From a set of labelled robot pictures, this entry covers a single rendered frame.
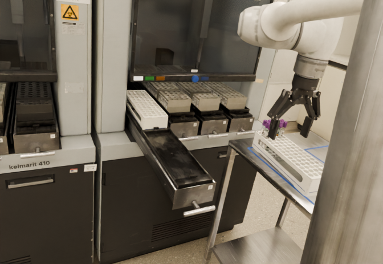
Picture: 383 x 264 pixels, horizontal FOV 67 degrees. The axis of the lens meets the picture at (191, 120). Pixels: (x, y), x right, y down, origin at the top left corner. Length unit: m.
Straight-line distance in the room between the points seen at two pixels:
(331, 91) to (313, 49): 2.45
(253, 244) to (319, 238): 1.12
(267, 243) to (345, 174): 1.21
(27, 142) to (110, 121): 0.31
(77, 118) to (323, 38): 0.88
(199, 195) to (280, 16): 0.53
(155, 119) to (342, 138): 0.83
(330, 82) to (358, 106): 3.00
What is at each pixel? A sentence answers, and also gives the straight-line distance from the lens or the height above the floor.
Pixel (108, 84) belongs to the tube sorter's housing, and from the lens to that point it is 1.15.
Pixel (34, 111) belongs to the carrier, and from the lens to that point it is 1.14.
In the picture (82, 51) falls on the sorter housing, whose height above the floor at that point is 1.07.
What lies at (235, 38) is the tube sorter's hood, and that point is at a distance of 1.31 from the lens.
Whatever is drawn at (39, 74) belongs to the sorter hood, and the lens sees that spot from 1.09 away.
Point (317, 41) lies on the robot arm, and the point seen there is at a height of 1.24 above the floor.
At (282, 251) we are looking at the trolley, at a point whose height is 0.28.
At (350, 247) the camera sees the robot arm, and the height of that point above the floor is 1.09.
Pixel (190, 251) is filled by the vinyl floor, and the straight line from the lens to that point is 1.77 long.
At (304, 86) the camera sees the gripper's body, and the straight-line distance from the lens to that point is 0.93.
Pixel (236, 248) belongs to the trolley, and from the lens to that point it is 1.46.
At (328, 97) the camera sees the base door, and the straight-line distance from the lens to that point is 3.36.
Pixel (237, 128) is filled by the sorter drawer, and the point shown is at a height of 0.75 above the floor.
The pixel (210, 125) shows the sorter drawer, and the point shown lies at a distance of 1.29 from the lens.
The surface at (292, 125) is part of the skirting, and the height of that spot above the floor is 0.04.
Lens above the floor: 1.31
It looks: 24 degrees down
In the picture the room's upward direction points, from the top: 9 degrees clockwise
